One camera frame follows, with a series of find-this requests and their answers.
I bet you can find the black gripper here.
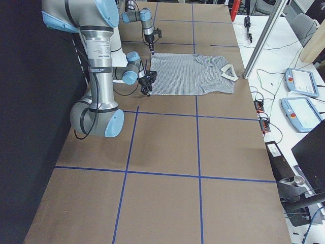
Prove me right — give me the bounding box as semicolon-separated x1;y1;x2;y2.
144;34;155;54
138;76;154;96

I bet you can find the navy white striped polo shirt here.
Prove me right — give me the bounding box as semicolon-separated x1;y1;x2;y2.
151;53;238;96

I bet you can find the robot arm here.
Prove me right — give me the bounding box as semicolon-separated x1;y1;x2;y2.
42;1;161;137
121;1;155;55

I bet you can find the far teach pendant tablet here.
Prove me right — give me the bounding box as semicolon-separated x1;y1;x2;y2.
285;68;319;98

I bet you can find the teach pendant tablet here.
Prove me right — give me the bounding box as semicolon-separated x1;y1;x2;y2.
285;68;319;98
281;97;323;133

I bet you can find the grey office chair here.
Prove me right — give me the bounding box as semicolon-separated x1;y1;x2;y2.
290;13;317;47

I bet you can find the black box with label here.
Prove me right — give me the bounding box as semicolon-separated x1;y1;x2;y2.
265;141;295;181

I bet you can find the near teach pendant tablet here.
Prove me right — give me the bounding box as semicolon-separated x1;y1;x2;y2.
281;97;323;133

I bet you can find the black monitor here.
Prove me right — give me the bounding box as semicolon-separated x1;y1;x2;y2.
291;120;324;189

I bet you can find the silver metal cup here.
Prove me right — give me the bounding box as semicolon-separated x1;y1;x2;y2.
292;175;305;187

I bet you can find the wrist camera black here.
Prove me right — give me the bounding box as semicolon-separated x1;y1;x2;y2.
145;71;157;83
153;27;162;39

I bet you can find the aluminium frame post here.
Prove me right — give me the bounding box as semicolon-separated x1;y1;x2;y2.
243;0;287;79

